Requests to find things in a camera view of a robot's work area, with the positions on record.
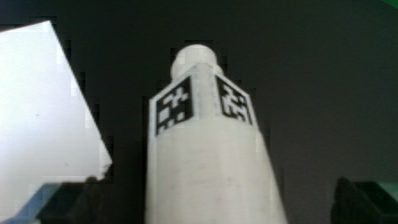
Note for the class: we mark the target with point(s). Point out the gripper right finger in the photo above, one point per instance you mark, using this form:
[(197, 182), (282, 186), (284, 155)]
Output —
[(364, 202)]

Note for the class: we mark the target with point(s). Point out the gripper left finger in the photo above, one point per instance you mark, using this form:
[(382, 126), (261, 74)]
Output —
[(74, 206)]

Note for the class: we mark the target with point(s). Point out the white cylindrical table leg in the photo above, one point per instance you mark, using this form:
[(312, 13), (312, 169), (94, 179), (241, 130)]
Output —
[(209, 176)]

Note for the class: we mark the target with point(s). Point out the white sheet with markers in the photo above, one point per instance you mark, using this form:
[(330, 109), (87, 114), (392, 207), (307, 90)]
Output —
[(51, 149)]

